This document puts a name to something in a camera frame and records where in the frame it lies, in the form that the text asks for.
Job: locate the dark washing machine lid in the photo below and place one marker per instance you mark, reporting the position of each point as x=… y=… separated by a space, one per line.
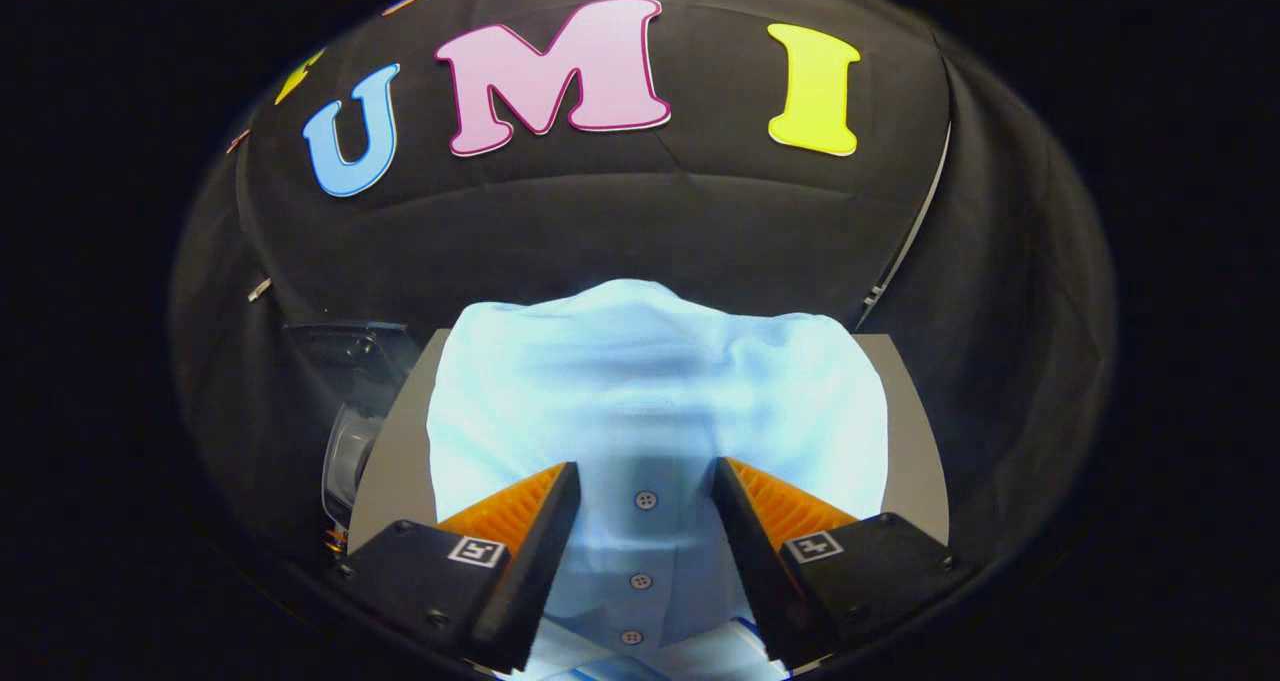
x=345 y=351

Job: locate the copper clothespin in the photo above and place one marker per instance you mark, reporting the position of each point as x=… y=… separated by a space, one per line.
x=237 y=142

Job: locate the small orange connector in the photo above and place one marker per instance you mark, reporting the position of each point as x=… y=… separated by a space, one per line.
x=336 y=539

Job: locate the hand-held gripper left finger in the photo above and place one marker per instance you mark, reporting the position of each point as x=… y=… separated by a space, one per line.
x=540 y=551

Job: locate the light blue button shirt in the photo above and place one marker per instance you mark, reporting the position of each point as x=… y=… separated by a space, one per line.
x=650 y=391

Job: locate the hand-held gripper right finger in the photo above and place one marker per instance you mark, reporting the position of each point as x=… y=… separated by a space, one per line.
x=750 y=551

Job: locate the silver clothespin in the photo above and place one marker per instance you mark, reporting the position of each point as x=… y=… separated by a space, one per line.
x=259 y=289

